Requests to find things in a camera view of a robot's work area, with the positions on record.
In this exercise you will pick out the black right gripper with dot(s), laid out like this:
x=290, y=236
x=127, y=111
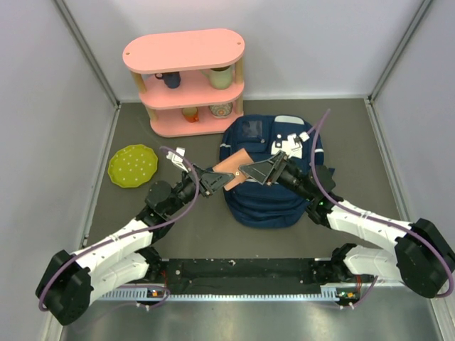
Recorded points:
x=266, y=172

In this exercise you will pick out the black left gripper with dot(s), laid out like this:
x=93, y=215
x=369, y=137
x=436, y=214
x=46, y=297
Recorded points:
x=210, y=181

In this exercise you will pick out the tan leather card wallet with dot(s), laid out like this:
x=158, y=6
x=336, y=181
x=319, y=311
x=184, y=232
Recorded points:
x=231, y=165

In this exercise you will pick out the navy blue student backpack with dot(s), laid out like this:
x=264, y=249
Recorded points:
x=262, y=206

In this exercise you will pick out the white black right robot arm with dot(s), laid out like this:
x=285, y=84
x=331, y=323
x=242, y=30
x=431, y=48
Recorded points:
x=413, y=253

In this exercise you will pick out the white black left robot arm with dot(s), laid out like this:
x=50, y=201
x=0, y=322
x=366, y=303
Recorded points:
x=72, y=282

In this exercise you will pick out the orange cup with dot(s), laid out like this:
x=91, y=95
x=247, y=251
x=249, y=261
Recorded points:
x=190, y=114

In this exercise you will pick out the patterned ceramic bowl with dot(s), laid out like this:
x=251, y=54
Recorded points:
x=221, y=111

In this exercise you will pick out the green polka dot plate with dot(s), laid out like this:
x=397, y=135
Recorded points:
x=132, y=166

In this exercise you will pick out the pink three-tier wooden shelf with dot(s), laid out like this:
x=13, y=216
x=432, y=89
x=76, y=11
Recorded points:
x=187, y=52

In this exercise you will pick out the pale green mug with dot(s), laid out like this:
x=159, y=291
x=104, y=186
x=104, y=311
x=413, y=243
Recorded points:
x=219, y=78

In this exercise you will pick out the dark blue mug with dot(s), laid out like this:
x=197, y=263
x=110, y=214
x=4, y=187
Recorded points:
x=171, y=79

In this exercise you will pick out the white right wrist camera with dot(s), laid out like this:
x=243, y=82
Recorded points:
x=294, y=144

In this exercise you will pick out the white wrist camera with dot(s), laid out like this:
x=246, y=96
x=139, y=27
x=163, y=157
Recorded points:
x=176, y=158
x=294, y=144

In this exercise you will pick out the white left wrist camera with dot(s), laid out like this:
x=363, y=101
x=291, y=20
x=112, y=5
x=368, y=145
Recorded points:
x=176, y=158

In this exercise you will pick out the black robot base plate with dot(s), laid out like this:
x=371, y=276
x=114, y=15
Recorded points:
x=246, y=276

